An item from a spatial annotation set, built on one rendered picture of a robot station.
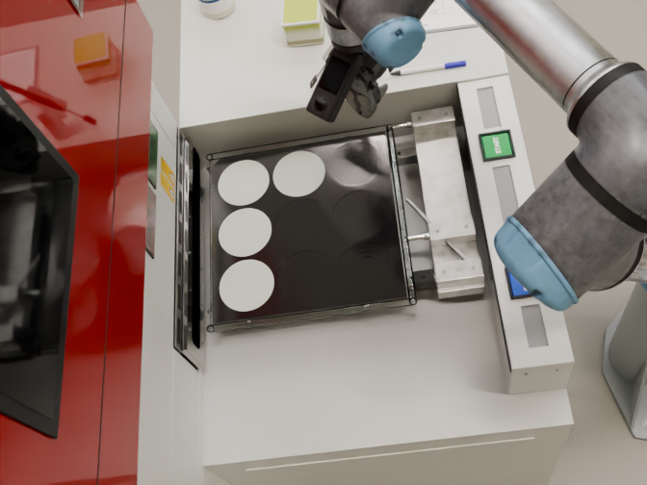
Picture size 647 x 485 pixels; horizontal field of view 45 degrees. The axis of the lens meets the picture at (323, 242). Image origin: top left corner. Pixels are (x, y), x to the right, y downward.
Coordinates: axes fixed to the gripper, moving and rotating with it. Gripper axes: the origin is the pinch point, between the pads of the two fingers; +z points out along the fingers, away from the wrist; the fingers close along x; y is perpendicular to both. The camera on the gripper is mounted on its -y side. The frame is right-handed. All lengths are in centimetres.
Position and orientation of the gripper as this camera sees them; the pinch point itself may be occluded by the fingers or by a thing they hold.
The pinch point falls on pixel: (362, 114)
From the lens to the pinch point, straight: 138.1
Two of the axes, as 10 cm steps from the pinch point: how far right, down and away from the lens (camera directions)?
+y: 6.3, -7.4, 2.3
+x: -7.6, -5.1, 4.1
